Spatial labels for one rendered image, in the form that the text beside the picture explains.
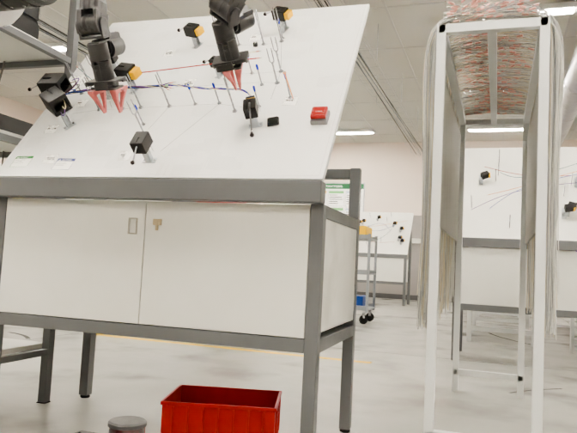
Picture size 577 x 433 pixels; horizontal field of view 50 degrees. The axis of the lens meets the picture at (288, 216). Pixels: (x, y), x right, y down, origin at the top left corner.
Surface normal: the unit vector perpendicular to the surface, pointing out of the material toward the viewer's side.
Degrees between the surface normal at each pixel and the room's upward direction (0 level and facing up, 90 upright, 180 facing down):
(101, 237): 90
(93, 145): 52
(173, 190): 90
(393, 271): 90
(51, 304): 90
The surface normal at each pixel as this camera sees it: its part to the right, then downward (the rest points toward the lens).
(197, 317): -0.29, -0.09
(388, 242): -0.22, -0.71
